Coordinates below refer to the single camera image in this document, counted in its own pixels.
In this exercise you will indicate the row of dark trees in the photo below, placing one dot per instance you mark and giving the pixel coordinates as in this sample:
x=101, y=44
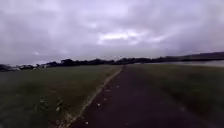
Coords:
x=100, y=61

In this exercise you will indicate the pale path edge strip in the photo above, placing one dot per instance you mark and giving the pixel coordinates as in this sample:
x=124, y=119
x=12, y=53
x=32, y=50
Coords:
x=95, y=95

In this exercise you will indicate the dark asphalt path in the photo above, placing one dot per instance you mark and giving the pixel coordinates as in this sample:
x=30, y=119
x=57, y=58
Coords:
x=133, y=103

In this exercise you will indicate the green grass field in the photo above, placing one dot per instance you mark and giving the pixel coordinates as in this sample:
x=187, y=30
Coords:
x=190, y=83
x=40, y=90

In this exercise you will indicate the pale grey water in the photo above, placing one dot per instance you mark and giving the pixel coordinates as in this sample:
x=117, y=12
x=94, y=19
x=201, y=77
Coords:
x=203, y=62

